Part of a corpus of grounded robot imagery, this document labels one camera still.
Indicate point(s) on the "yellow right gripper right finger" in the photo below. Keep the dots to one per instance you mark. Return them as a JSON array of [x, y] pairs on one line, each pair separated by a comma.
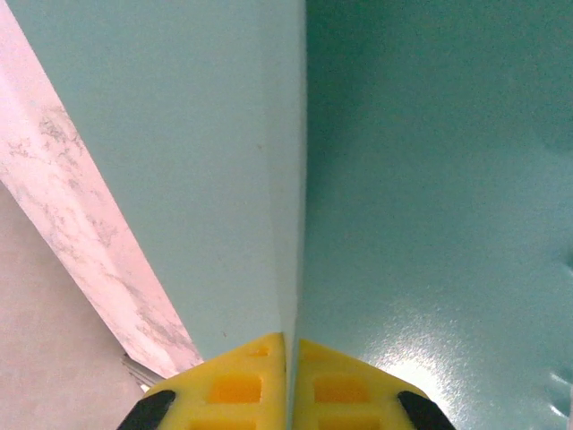
[[349, 394]]

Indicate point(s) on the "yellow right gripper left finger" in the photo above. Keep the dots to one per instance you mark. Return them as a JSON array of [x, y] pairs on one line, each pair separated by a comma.
[[233, 394]]

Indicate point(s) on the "teal folder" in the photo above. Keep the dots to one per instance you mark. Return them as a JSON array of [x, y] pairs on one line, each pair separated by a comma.
[[201, 134]]

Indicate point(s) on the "aluminium table edge rail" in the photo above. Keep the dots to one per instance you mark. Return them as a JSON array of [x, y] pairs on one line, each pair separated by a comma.
[[141, 374]]

